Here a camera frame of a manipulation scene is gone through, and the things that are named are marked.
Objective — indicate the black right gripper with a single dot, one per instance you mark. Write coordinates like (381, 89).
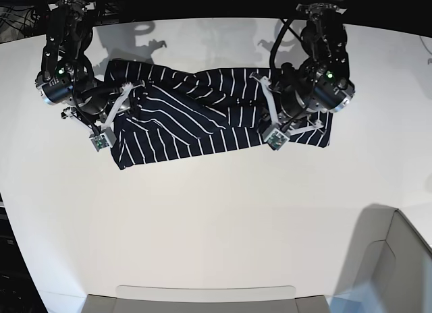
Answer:
(101, 103)

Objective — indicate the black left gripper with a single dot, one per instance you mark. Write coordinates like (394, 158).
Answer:
(294, 102)

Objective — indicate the navy white striped T-shirt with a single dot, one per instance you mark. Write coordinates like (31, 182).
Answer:
(176, 115)

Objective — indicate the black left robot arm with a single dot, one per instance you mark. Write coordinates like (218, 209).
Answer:
(322, 82)

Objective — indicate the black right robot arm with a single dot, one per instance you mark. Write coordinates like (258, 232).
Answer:
(66, 74)

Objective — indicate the beige chair at bottom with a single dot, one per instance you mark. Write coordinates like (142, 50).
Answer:
(161, 299)

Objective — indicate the beige chair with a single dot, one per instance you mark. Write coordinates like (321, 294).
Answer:
(387, 267)
(161, 299)

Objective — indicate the beige chair at right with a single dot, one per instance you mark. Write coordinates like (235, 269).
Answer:
(387, 267)

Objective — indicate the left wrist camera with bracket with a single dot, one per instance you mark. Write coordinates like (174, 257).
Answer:
(276, 137)

